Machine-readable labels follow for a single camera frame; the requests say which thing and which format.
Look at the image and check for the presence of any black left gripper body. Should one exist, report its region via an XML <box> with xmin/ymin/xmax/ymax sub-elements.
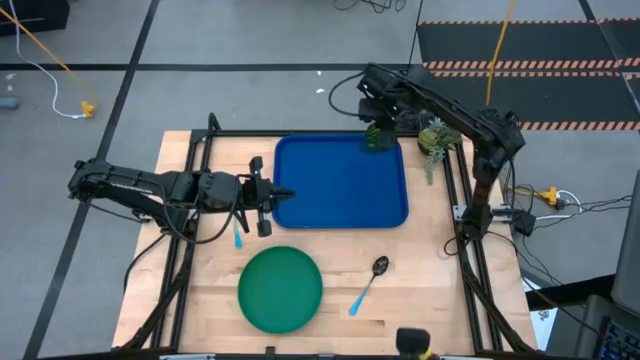
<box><xmin>237</xmin><ymin>155</ymin><xmax>276</xmax><ymax>239</ymax></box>

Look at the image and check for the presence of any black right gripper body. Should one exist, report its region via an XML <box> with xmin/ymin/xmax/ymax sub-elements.
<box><xmin>357</xmin><ymin>97</ymin><xmax>402</xmax><ymax>133</ymax></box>

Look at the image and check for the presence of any green patterned cup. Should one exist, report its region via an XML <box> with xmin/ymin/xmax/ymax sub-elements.
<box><xmin>365</xmin><ymin>123</ymin><xmax>400</xmax><ymax>152</ymax></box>

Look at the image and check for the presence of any iridescent fork with blue handle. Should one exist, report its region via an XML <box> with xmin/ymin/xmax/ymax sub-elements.
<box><xmin>230</xmin><ymin>215</ymin><xmax>245</xmax><ymax>250</ymax></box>

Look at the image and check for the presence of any green round plate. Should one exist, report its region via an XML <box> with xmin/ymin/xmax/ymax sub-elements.
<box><xmin>237</xmin><ymin>245</ymin><xmax>324</xmax><ymax>335</ymax></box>

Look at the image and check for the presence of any spoon with blue handle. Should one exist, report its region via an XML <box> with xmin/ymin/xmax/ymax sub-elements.
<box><xmin>348</xmin><ymin>255</ymin><xmax>390</xmax><ymax>317</ymax></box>

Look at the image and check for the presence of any blue plastic tray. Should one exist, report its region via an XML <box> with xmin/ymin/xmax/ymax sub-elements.
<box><xmin>272</xmin><ymin>133</ymin><xmax>410</xmax><ymax>230</ymax></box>

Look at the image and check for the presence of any black power adapter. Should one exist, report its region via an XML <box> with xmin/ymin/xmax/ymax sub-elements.
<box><xmin>514</xmin><ymin>210</ymin><xmax>538</xmax><ymax>238</ymax></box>

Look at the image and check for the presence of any black mat with hazard stripes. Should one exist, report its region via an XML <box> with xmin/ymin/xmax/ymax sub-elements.
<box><xmin>424</xmin><ymin>71</ymin><xmax>640</xmax><ymax>132</ymax></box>
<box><xmin>417</xmin><ymin>18</ymin><xmax>640</xmax><ymax>70</ymax></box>

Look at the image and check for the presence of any black object with yellow tag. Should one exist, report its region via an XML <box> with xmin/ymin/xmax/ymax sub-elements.
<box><xmin>394</xmin><ymin>327</ymin><xmax>433</xmax><ymax>360</ymax></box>

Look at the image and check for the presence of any grey monitor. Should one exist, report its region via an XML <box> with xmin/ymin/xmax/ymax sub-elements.
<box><xmin>610</xmin><ymin>169</ymin><xmax>640</xmax><ymax>317</ymax></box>

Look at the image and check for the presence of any black box on floor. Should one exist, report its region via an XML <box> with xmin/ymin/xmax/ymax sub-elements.
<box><xmin>0</xmin><ymin>0</ymin><xmax>71</xmax><ymax>37</ymax></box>

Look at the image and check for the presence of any black keyboard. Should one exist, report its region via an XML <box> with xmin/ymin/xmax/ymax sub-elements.
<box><xmin>597</xmin><ymin>319</ymin><xmax>640</xmax><ymax>360</ymax></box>

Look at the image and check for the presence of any black aluminium table frame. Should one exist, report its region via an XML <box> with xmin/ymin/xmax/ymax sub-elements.
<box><xmin>112</xmin><ymin>112</ymin><xmax>539</xmax><ymax>354</ymax></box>

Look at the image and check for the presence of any black hanging cable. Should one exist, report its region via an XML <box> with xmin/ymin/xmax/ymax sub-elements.
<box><xmin>328</xmin><ymin>0</ymin><xmax>425</xmax><ymax>119</ymax></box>

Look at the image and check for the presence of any silver metal bracket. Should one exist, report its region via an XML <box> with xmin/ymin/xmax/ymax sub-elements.
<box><xmin>452</xmin><ymin>203</ymin><xmax>516</xmax><ymax>222</ymax></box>

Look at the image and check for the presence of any black cable tangle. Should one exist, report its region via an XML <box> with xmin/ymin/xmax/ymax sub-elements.
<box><xmin>332</xmin><ymin>0</ymin><xmax>407</xmax><ymax>14</ymax></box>

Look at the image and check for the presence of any long yellow floor cable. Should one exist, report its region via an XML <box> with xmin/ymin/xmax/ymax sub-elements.
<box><xmin>0</xmin><ymin>6</ymin><xmax>97</xmax><ymax>109</ymax></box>
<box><xmin>485</xmin><ymin>0</ymin><xmax>517</xmax><ymax>107</ymax></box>

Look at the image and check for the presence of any white power cable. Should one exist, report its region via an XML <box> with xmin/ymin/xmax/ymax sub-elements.
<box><xmin>537</xmin><ymin>189</ymin><xmax>584</xmax><ymax>221</ymax></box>

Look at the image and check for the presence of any white floor cable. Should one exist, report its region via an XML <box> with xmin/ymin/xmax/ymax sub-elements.
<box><xmin>8</xmin><ymin>0</ymin><xmax>85</xmax><ymax>120</ymax></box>

